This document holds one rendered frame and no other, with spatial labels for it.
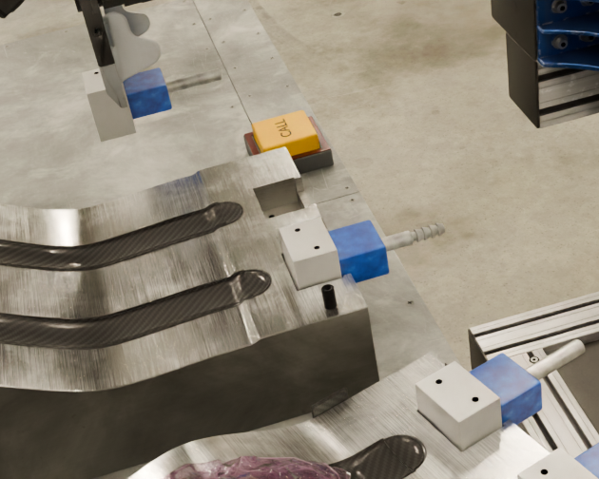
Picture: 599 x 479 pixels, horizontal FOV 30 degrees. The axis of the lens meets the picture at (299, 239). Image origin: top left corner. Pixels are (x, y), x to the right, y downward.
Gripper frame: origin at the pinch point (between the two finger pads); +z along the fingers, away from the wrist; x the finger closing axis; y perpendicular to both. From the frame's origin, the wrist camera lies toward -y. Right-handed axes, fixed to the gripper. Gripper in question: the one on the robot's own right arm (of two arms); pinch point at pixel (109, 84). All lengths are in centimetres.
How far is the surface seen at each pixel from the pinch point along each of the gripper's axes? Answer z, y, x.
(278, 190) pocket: 7.0, 12.0, -15.7
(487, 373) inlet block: 8.1, 20.4, -44.4
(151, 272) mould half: 6.5, -0.8, -23.2
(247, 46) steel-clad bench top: 15.1, 18.1, 31.8
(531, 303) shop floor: 95, 66, 57
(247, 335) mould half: 6.3, 5.0, -35.0
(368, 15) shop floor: 95, 77, 199
